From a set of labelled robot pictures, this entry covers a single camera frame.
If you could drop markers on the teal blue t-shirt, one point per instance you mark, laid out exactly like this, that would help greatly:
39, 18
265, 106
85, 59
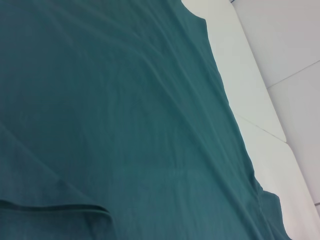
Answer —
100, 100

